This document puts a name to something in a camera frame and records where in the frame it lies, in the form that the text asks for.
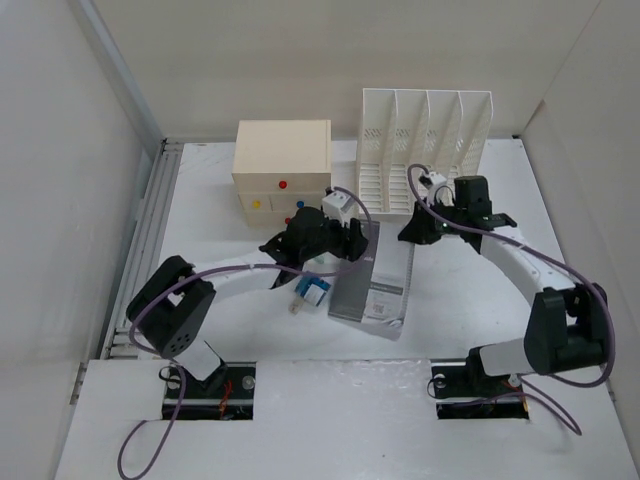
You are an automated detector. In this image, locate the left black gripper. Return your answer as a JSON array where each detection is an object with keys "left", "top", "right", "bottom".
[{"left": 300, "top": 211, "right": 368, "bottom": 263}]

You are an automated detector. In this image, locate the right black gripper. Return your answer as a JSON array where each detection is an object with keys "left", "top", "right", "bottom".
[{"left": 397, "top": 196, "right": 466, "bottom": 245}]

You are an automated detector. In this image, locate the blue gel jar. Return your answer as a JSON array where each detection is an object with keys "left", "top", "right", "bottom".
[{"left": 295, "top": 277, "right": 331, "bottom": 307}]

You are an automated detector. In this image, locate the cream drawer cabinet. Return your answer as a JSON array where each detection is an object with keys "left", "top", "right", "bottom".
[{"left": 232, "top": 120, "right": 332, "bottom": 228}]

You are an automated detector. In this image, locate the grey setup guide booklet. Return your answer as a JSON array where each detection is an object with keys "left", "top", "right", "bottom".
[{"left": 328, "top": 222, "right": 414, "bottom": 341}]

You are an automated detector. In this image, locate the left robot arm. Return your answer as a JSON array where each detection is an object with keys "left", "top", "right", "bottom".
[{"left": 126, "top": 207, "right": 368, "bottom": 397}]

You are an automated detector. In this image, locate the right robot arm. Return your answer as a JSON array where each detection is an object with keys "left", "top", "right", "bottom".
[{"left": 398, "top": 170, "right": 615, "bottom": 394}]

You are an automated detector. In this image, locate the white plastic strip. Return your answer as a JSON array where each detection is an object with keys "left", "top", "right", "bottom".
[{"left": 289, "top": 297, "right": 305, "bottom": 315}]

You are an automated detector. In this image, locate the white file organizer rack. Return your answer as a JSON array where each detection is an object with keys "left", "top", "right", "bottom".
[{"left": 356, "top": 88, "right": 493, "bottom": 221}]

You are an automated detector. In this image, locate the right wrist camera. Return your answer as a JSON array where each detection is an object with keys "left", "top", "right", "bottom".
[{"left": 418, "top": 171, "right": 448, "bottom": 191}]

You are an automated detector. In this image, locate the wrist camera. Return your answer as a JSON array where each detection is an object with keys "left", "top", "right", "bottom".
[
  {"left": 321, "top": 188, "right": 355, "bottom": 225},
  {"left": 418, "top": 171, "right": 448, "bottom": 191}
]

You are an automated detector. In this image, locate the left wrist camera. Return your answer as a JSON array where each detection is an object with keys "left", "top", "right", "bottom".
[{"left": 321, "top": 188, "right": 355, "bottom": 225}]

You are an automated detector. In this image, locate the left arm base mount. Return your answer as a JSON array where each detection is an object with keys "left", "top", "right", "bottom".
[{"left": 176, "top": 363, "right": 257, "bottom": 421}]

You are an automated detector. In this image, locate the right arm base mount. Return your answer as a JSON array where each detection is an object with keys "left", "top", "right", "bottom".
[{"left": 427, "top": 359, "right": 529, "bottom": 420}]

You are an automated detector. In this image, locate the aluminium frame rail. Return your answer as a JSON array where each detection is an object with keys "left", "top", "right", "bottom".
[{"left": 69, "top": 1, "right": 181, "bottom": 360}]

